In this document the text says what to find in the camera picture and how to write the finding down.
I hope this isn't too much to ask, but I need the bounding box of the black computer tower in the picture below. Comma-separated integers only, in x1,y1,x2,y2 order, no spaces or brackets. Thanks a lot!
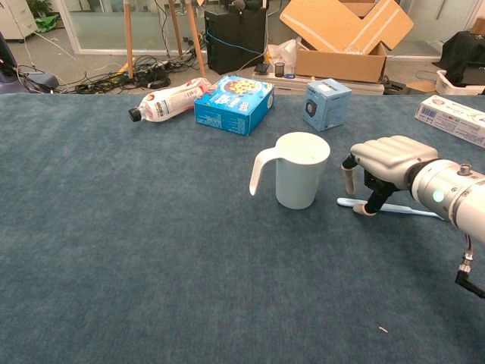
203,7,268,76

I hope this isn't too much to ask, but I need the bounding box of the white plastic bin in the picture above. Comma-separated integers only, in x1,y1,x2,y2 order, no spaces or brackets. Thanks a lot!
434,69,485,96

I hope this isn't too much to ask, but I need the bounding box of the blue cookie box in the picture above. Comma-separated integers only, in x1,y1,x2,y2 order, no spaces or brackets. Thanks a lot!
193,74,276,137

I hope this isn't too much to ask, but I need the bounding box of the flat brown cardboard piece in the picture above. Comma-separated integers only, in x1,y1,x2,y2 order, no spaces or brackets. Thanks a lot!
407,80,437,94

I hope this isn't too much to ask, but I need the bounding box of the white plastic bag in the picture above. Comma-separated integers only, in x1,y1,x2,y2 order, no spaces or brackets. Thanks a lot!
264,37,299,75

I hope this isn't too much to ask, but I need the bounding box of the black cable tangle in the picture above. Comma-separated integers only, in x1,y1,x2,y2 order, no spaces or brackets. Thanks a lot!
60,55,208,95

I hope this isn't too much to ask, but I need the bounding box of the green bag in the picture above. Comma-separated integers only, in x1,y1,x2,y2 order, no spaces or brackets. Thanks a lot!
34,13,61,34

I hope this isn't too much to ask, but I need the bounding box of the black cloth covered object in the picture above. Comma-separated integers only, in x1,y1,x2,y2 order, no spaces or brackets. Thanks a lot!
441,30,485,86

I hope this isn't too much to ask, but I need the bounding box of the dark blue machine base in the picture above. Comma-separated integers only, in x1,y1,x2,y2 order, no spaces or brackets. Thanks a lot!
0,32,60,95

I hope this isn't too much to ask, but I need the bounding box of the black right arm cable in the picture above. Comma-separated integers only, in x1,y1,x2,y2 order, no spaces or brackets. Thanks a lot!
454,231,485,300

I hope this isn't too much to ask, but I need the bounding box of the white cabinet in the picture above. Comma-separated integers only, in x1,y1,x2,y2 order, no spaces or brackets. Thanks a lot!
0,0,39,41

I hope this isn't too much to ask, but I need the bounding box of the wooden easel stand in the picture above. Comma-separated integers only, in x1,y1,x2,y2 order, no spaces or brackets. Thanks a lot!
123,0,208,80

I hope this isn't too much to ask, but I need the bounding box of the blue table mat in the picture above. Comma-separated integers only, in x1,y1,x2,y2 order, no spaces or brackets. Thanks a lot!
0,93,485,364

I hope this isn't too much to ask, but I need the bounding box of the light blue toothbrush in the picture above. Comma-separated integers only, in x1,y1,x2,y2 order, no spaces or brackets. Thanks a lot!
336,196,446,221

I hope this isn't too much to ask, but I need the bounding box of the plastic bottle red white label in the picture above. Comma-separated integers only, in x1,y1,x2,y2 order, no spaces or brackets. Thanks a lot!
127,77,214,124

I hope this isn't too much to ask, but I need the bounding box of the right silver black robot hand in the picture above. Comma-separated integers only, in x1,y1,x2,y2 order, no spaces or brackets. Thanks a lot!
340,135,440,217

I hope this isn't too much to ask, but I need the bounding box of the open brown cardboard box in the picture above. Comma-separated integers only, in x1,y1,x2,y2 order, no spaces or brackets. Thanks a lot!
279,0,415,83

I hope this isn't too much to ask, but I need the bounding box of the white toothpaste carton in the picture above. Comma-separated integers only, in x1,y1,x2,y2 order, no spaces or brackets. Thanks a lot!
414,94,485,149

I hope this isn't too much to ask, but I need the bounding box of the small blue cube box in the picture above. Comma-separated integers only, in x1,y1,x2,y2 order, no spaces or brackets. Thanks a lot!
302,78,352,133

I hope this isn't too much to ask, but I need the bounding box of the white cup with handle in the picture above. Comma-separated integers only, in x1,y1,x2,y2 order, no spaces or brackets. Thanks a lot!
249,131,332,210

